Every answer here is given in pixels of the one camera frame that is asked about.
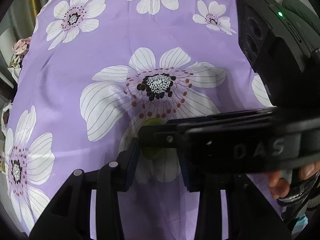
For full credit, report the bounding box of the white shopping bag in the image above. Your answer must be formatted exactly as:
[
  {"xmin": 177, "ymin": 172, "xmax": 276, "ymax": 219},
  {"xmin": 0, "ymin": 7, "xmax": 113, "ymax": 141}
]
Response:
[{"xmin": 1, "ymin": 101, "xmax": 12, "ymax": 174}]

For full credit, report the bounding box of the grey sofa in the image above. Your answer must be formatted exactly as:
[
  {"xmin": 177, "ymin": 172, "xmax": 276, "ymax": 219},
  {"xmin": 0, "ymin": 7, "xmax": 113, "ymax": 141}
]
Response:
[{"xmin": 282, "ymin": 0, "xmax": 319, "ymax": 49}]

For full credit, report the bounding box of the person right hand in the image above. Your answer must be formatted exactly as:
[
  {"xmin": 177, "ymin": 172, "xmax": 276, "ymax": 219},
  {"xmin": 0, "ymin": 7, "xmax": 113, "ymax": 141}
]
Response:
[{"xmin": 264, "ymin": 161, "xmax": 320, "ymax": 199}]

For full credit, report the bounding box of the green tomato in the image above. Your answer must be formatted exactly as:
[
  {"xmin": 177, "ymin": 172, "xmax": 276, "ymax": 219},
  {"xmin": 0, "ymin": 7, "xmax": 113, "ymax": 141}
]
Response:
[{"xmin": 141, "ymin": 118, "xmax": 165, "ymax": 160}]

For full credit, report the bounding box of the purple floral tablecloth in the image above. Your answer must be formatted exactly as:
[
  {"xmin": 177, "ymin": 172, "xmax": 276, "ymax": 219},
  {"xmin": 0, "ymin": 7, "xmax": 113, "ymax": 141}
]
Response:
[{"xmin": 5, "ymin": 0, "xmax": 271, "ymax": 233}]

